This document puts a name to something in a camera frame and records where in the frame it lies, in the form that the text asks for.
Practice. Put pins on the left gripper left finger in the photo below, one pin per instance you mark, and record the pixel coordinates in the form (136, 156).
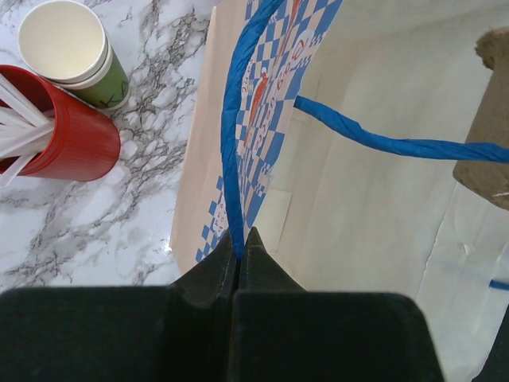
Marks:
(177, 332)

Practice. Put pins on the white straws bundle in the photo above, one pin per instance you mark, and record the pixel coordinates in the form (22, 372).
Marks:
(25, 130)

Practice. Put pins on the cardboard cup carrier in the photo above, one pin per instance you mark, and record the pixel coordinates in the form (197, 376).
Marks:
(488, 179)

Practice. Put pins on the paper takeout bag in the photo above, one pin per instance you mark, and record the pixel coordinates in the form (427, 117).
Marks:
(337, 215)

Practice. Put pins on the red ribbed cup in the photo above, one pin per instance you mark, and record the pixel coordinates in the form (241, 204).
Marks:
(85, 144)

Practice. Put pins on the green paper cup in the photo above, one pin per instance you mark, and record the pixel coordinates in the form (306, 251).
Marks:
(67, 44)

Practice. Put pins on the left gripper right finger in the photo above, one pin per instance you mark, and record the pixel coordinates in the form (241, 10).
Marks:
(281, 332)

